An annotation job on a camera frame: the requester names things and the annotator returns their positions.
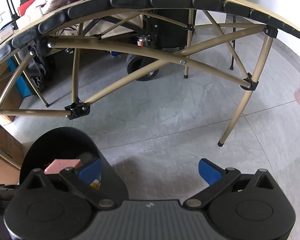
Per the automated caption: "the white yellow plush toy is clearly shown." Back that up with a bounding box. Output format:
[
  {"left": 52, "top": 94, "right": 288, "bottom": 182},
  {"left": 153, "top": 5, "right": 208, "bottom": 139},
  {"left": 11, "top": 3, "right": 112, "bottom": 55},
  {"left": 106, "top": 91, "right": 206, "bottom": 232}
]
[{"left": 90, "top": 179, "right": 101, "bottom": 190}]

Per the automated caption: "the pink layered sponge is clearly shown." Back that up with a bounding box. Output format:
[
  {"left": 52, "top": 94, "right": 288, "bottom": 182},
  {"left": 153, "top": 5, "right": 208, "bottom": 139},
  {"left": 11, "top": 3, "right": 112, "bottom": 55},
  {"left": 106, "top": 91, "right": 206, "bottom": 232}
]
[{"left": 44, "top": 159, "right": 82, "bottom": 174}]

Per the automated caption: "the black round trash bin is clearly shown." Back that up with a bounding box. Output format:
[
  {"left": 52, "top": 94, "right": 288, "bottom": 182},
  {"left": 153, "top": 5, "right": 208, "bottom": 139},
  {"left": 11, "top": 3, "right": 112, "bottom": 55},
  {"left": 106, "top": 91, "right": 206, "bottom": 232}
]
[{"left": 19, "top": 127, "right": 129, "bottom": 204}]

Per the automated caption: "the cardboard box with green liner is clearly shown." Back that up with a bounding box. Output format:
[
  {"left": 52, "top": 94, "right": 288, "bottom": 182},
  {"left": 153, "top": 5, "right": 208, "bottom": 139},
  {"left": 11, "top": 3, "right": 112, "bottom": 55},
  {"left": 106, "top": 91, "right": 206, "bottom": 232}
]
[{"left": 0, "top": 125, "right": 24, "bottom": 185}]

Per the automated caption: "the black cart wheel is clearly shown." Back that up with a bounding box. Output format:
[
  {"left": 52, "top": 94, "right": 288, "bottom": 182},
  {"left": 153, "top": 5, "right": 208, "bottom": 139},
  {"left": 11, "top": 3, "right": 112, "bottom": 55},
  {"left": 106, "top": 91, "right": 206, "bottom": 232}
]
[{"left": 126, "top": 54, "right": 159, "bottom": 82}]

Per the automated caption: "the khaki folding camping table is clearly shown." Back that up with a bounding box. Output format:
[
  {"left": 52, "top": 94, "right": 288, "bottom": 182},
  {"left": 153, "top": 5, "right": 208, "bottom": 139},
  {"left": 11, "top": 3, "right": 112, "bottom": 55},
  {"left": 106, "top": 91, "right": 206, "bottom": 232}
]
[{"left": 0, "top": 0, "right": 300, "bottom": 146}]

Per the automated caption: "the red cardboard tray box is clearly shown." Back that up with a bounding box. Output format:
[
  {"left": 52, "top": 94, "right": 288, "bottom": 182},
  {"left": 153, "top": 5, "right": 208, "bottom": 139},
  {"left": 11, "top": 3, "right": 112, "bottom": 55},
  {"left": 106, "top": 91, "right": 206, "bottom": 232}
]
[{"left": 18, "top": 0, "right": 46, "bottom": 17}]

